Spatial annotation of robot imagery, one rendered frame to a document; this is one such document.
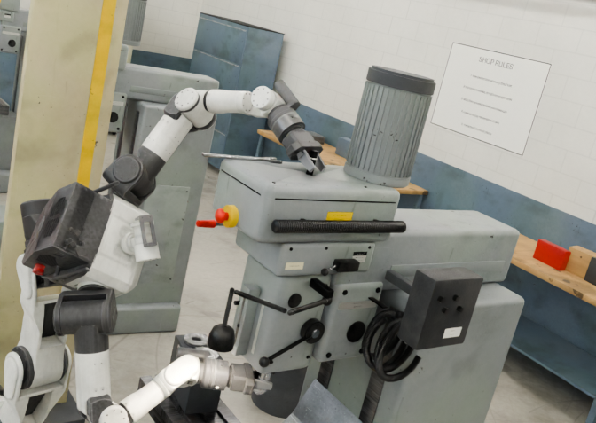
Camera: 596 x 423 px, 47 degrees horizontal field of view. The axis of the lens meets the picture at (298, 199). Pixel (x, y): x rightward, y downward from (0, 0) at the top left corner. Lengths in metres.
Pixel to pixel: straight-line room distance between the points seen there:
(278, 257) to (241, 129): 7.55
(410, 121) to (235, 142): 7.44
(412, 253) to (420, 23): 5.68
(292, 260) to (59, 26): 1.87
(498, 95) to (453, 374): 4.73
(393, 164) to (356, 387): 0.80
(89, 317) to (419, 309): 0.88
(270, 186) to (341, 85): 6.81
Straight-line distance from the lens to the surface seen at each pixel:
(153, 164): 2.11
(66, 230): 1.94
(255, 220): 1.75
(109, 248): 2.00
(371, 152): 1.99
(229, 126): 9.23
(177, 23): 11.63
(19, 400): 2.51
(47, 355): 2.44
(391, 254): 2.10
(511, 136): 6.71
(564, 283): 5.42
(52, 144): 3.45
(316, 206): 1.81
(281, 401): 4.27
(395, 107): 1.97
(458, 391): 2.46
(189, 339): 2.54
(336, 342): 2.10
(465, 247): 2.34
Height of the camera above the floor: 2.31
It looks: 15 degrees down
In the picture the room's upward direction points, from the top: 13 degrees clockwise
